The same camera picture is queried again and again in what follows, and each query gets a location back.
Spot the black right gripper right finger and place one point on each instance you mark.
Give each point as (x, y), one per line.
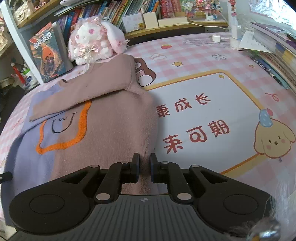
(170, 173)

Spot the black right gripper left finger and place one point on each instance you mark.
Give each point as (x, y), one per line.
(113, 178)

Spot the pink and purple sweater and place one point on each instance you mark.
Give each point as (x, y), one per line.
(98, 118)

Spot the pink checkered desk mat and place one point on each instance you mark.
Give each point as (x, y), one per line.
(215, 107)

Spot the white pink plush bunny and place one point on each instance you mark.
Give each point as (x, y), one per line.
(95, 39)

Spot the Harry Potter book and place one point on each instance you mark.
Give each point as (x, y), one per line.
(49, 52)

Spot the white charger adapter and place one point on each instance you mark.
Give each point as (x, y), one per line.
(216, 38)

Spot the white box on shelf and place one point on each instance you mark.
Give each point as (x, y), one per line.
(133, 22)

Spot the cream box on shelf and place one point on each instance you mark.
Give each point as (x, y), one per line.
(150, 20)

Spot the stack of notebooks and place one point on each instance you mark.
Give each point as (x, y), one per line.
(280, 42)

